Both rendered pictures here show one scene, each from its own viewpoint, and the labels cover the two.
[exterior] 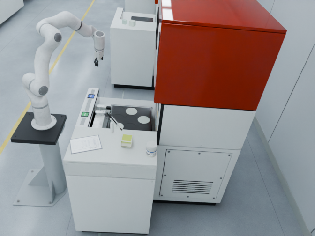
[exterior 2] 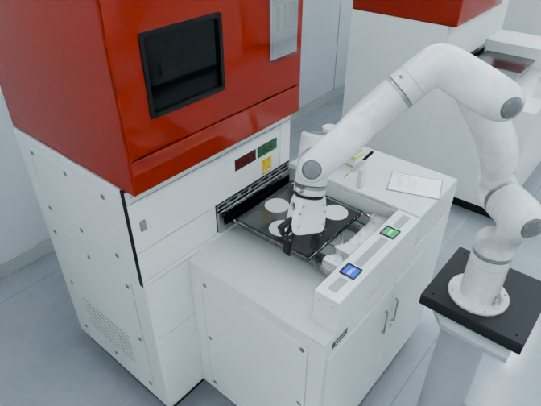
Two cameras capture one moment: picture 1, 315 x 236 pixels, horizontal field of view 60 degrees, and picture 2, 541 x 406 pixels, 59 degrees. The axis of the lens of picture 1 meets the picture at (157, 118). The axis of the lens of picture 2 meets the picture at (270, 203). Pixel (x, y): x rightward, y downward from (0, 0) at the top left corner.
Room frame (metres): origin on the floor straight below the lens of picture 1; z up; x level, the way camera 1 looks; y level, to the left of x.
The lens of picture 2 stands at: (2.93, 1.20, 2.03)
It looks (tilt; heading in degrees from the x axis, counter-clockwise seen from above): 35 degrees down; 224
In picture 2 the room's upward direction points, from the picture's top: straight up
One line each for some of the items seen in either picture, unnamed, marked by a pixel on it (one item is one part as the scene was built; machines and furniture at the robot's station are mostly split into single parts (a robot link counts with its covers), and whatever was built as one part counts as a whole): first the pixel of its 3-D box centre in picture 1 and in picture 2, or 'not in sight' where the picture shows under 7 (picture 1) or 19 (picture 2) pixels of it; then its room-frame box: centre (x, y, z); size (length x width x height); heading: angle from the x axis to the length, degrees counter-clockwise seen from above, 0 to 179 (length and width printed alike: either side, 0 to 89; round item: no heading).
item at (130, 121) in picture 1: (131, 119); (298, 216); (1.77, 0.22, 0.90); 0.34 x 0.34 x 0.01; 4
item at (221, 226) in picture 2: (155, 119); (255, 198); (1.80, 0.01, 0.89); 0.44 x 0.02 x 0.10; 4
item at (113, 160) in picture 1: (113, 151); (369, 184); (1.38, 0.29, 0.89); 0.62 x 0.35 x 0.14; 94
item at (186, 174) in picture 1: (186, 148); (179, 269); (2.01, -0.33, 0.41); 0.82 x 0.71 x 0.82; 4
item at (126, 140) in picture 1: (126, 141); (353, 157); (1.40, 0.20, 1.00); 0.07 x 0.07 x 0.07; 89
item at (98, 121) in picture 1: (98, 121); (357, 247); (1.73, 0.48, 0.87); 0.36 x 0.08 x 0.03; 4
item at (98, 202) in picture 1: (117, 165); (323, 303); (1.68, 0.32, 0.41); 0.97 x 0.64 x 0.82; 4
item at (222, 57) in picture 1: (205, 44); (150, 41); (2.00, -0.30, 1.52); 0.81 x 0.75 x 0.59; 4
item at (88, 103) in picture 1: (88, 112); (369, 266); (1.81, 0.59, 0.89); 0.55 x 0.09 x 0.14; 4
